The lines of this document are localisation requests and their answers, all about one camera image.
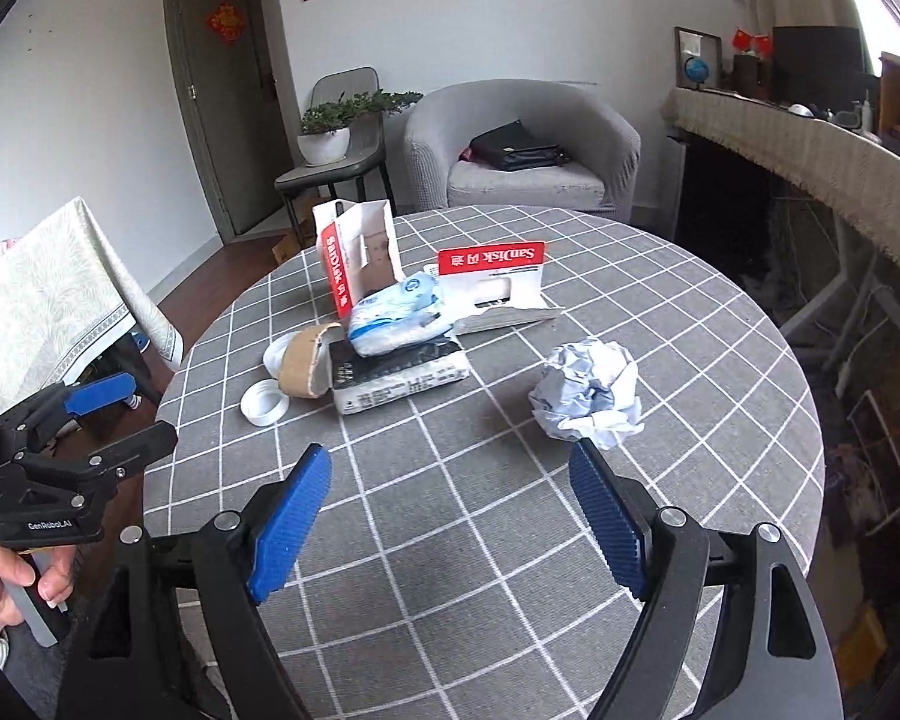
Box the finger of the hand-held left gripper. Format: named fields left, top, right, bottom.
left=15, top=420, right=179, bottom=500
left=0, top=371, right=137, bottom=458

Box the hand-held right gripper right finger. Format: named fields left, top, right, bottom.
left=568, top=437, right=845, bottom=720

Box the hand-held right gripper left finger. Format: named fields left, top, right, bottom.
left=56, top=442, right=333, bottom=720

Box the white paper ball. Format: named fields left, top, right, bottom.
left=529, top=340, right=646, bottom=451

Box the wide red white packaging card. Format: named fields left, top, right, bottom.
left=436, top=241, right=567, bottom=336

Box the tall red white packaging card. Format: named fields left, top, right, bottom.
left=313, top=199, right=406, bottom=320

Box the person's left hand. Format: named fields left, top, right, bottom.
left=0, top=540, right=76, bottom=642

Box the leaf patterned table cloth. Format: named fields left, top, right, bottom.
left=0, top=196, right=185, bottom=410

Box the white plastic lid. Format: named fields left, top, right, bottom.
left=241, top=380, right=291, bottom=425

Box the grey checked tablecloth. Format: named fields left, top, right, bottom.
left=142, top=206, right=826, bottom=720

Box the brown tape roll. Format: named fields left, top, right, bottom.
left=281, top=322, right=344, bottom=398

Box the white tape roll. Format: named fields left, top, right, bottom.
left=262, top=334, right=301, bottom=380

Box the black white packet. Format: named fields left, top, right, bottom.
left=328, top=334, right=472, bottom=417

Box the blue white plastic packet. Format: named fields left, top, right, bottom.
left=347, top=270, right=451, bottom=357

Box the cardboard box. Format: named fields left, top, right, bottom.
left=272, top=229, right=320, bottom=267

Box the grey door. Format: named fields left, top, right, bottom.
left=163, top=0, right=301, bottom=245

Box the grey dining chair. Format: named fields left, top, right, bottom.
left=274, top=67, right=398, bottom=248

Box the potted green plant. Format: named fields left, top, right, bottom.
left=298, top=88, right=425, bottom=167

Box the black handbag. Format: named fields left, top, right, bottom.
left=469, top=120, right=571, bottom=172

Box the grey armchair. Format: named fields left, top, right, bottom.
left=403, top=80, right=642, bottom=224

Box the red door decoration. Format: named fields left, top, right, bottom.
left=206, top=2, right=245, bottom=44

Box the desk with beige cloth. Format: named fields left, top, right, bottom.
left=660, top=86, right=900, bottom=293

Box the brown wooden box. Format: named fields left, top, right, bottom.
left=733, top=52, right=770, bottom=98

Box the black monitor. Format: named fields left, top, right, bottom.
left=772, top=25, right=867, bottom=110

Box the picture frame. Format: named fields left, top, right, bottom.
left=673, top=26, right=723, bottom=91

